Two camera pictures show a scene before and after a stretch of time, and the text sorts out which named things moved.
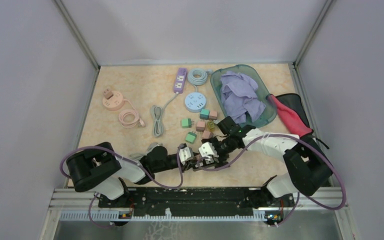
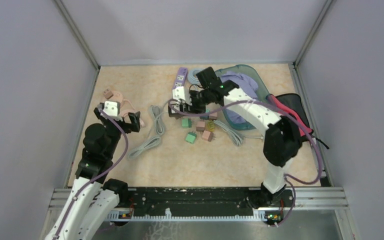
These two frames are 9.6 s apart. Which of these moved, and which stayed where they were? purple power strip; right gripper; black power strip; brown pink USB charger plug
Moved: black power strip; right gripper
Stayed: brown pink USB charger plug; purple power strip
